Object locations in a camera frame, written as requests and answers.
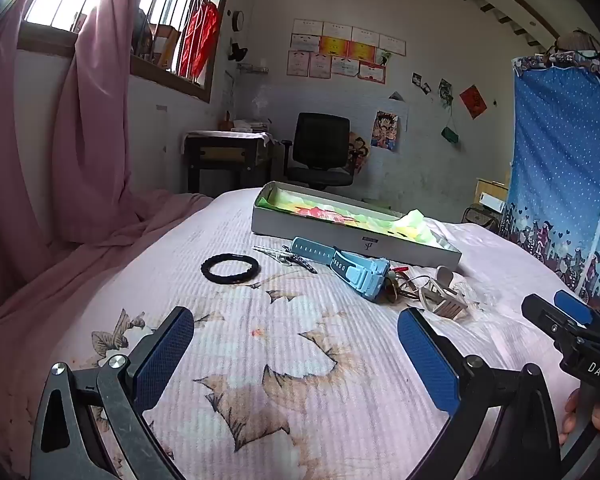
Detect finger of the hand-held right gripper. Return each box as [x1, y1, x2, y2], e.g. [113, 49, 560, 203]
[553, 290, 600, 335]
[521, 294, 588, 347]

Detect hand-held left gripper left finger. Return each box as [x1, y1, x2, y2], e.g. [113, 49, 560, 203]
[30, 306, 196, 480]

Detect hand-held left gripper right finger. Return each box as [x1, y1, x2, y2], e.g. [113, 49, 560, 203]
[397, 307, 563, 480]

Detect beige hair claw clip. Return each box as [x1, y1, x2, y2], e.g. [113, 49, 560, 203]
[419, 266, 469, 321]

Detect gold bangles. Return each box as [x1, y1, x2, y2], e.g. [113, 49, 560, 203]
[384, 274, 433, 307]

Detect black braided bracelet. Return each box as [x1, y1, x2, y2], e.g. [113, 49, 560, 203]
[200, 254, 259, 283]

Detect light blue wrist watch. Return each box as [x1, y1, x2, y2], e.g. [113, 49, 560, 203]
[291, 236, 391, 303]

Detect silver hair clip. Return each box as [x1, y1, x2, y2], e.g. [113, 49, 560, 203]
[253, 245, 294, 266]

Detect white cardboard box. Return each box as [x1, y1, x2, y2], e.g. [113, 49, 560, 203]
[251, 181, 462, 275]

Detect silver hair clips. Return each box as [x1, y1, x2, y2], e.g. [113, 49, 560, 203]
[281, 249, 319, 275]

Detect person's right hand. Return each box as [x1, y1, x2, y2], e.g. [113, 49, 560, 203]
[560, 387, 600, 447]

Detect white rectangular appliance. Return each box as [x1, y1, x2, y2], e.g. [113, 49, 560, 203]
[474, 178, 509, 214]

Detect blue dotted fabric wardrobe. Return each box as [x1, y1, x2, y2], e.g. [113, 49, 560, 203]
[496, 54, 600, 307]

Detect colourful painted paper sheet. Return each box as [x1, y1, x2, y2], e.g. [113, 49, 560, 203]
[259, 185, 443, 249]

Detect dark wooden desk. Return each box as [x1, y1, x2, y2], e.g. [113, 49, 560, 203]
[184, 130, 274, 194]

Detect white desk cloth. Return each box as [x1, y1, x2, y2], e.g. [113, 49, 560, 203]
[186, 129, 274, 149]

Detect pink curtain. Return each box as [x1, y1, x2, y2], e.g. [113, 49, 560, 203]
[50, 0, 216, 258]
[0, 0, 81, 323]

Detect black office chair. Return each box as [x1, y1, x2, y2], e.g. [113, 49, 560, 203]
[281, 112, 356, 191]

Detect red hanging garment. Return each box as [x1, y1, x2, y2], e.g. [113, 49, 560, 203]
[177, 1, 220, 82]

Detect dark wire basket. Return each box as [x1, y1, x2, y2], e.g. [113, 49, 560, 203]
[462, 207, 501, 234]

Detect cartoon figures wall sticker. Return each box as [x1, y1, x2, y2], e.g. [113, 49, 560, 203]
[349, 131, 372, 175]

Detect red paper wall square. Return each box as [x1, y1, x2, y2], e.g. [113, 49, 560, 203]
[459, 84, 488, 120]

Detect cartoon boy wall poster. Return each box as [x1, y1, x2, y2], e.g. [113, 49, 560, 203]
[370, 110, 401, 152]

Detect group of wall certificates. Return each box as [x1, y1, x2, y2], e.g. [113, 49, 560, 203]
[286, 18, 407, 84]

